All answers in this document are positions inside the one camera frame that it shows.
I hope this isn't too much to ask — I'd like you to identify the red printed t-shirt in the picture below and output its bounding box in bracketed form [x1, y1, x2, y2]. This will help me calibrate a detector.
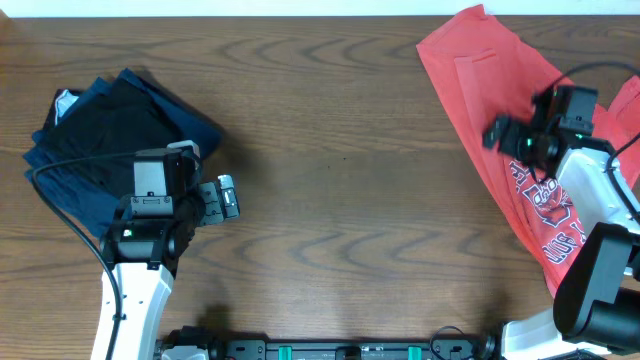
[415, 3, 640, 299]

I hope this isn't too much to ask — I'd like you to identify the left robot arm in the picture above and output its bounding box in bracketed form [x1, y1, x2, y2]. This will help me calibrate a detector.
[91, 140, 240, 359]

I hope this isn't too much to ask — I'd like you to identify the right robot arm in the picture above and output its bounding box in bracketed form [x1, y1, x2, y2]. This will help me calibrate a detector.
[483, 85, 639, 359]

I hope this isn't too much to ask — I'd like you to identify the black garment with white label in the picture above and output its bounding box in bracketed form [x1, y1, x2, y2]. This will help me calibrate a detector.
[43, 89, 82, 131]

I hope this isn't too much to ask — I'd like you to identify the black folded garment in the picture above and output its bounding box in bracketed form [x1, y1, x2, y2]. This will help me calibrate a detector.
[24, 79, 183, 199]

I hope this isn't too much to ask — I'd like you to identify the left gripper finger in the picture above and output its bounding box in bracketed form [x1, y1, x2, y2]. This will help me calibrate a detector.
[218, 175, 240, 219]
[167, 140, 201, 158]

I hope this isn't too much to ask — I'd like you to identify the black looped base cable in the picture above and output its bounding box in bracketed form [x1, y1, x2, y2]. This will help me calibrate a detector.
[427, 325, 476, 360]

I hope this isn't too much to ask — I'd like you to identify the navy folded garment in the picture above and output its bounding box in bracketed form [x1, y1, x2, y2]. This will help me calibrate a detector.
[24, 69, 222, 237]

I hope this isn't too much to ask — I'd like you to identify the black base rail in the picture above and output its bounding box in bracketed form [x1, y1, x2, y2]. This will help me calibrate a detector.
[154, 325, 501, 360]

